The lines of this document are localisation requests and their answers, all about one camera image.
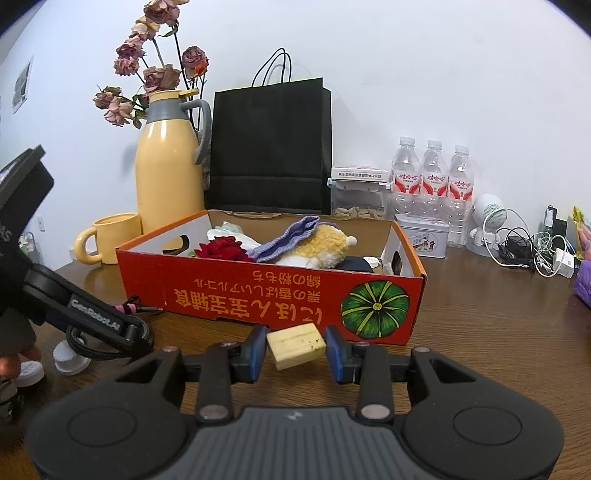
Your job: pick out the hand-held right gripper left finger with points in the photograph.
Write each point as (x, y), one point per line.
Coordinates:
(257, 355)

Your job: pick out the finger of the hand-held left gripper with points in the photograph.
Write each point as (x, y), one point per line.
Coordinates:
(92, 316)

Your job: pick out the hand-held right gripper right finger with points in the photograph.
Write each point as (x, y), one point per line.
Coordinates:
(334, 357)

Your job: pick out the tan rectangular block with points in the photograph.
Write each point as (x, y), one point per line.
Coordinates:
(295, 346)

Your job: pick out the red cardboard box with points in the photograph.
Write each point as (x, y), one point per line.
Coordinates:
(258, 300)

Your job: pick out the artificial red rose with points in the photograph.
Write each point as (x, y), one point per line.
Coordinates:
(224, 249)

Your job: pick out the yellow white plush hamster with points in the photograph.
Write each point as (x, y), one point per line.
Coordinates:
(325, 244)

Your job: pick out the purple cloth pouch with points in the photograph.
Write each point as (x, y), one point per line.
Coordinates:
(286, 237)

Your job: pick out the white cloth pad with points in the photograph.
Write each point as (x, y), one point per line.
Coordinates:
(231, 235)

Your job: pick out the person's left hand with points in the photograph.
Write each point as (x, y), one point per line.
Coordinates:
(11, 364)

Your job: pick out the white ridged lid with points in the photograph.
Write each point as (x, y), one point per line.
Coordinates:
(71, 362)

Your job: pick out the yellow mug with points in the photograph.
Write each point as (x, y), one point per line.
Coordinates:
(117, 237)

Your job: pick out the small white cap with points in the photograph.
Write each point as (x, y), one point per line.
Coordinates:
(30, 373)

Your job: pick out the dark small object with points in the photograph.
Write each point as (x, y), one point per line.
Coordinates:
(9, 401)

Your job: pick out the printed tin box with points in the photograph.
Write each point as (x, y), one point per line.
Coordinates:
(422, 240)

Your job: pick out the yellow thermos jug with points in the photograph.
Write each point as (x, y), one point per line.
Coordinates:
(168, 175)

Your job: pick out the clear plastic food container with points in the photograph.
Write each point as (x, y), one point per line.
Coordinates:
(358, 203)

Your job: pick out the dried pink flower bouquet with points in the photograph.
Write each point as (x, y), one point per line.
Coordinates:
(157, 78)

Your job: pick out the water bottle with red label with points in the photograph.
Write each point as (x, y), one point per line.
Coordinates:
(435, 182)
(406, 180)
(461, 189)

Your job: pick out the black paper bag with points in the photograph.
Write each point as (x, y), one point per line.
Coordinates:
(270, 147)

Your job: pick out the small white desk fan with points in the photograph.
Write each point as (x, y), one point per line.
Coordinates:
(487, 210)

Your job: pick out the black power adapter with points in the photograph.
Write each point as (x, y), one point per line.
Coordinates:
(518, 247)

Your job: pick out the white charger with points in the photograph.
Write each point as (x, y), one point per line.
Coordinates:
(565, 264)

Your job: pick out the black device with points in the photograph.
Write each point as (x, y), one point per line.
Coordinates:
(554, 221)

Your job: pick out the purple plastic bag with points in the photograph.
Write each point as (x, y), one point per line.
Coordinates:
(584, 284)

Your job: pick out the colourful snack packet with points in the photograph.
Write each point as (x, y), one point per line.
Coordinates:
(582, 230)

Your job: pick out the wall picture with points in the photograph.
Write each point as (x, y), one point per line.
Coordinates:
(23, 85)

